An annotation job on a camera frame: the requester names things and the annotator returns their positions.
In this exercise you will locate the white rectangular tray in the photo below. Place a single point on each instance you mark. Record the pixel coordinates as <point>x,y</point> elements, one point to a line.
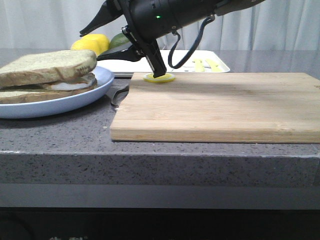
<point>124,69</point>

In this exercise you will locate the yellow plastic fork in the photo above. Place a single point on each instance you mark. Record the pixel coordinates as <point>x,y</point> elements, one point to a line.
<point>198,65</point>

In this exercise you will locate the bread slice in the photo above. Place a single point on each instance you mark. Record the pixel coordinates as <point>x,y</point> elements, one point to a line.
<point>49,67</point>
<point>13,95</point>

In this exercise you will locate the green lime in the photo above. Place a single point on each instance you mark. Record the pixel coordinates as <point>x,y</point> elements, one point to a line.
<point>118,40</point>

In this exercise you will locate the yellow plastic knife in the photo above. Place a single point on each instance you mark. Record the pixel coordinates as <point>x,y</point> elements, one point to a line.
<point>214,66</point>

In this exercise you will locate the grey curtain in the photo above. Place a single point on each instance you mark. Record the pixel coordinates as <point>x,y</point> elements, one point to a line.
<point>271,25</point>

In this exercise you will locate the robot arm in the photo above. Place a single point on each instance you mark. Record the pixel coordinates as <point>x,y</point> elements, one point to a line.
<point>228,7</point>

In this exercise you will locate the metal cutting board handle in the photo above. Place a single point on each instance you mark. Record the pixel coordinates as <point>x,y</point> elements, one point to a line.
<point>114,92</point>

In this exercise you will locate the lemon slice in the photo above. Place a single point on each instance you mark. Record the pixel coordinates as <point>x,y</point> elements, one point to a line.
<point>168,77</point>

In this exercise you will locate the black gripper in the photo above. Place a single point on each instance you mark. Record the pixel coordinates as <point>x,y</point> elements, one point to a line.
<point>148,20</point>

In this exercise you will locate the yellow lemon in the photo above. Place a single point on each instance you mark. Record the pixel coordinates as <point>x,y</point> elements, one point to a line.
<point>87,44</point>
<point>102,40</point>

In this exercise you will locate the rear yellow lemon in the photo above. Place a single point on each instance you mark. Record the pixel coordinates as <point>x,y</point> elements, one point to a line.
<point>102,40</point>

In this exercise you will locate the blue plate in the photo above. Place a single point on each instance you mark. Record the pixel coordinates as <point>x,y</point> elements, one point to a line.
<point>104,78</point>

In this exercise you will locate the wooden cutting board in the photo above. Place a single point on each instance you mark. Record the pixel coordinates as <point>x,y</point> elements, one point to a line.
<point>270,107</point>

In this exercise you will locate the front yellow lemon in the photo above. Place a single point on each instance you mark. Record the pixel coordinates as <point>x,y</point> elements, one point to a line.
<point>87,44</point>

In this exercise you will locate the fried egg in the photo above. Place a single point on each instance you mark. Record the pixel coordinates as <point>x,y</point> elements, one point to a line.
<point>79,83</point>

